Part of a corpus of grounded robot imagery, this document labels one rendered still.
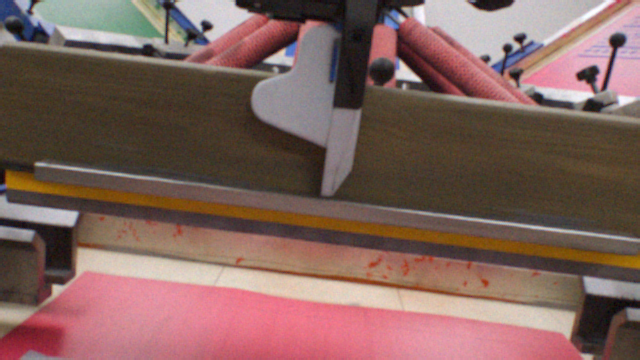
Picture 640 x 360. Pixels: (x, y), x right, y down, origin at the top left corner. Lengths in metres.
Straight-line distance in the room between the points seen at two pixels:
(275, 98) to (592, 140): 0.18
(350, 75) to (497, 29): 4.37
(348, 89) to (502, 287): 0.32
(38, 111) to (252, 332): 0.21
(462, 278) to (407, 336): 0.12
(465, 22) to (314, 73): 4.31
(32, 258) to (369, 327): 0.25
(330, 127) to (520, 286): 0.32
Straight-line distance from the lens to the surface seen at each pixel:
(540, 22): 4.75
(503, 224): 0.33
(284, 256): 0.53
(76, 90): 0.35
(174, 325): 0.43
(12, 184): 0.39
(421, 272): 0.54
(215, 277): 0.51
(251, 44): 1.02
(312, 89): 0.30
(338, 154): 0.30
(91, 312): 0.45
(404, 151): 0.32
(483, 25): 4.62
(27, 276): 0.40
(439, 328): 0.48
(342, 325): 0.45
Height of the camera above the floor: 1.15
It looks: 11 degrees down
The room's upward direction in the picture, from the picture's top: 7 degrees clockwise
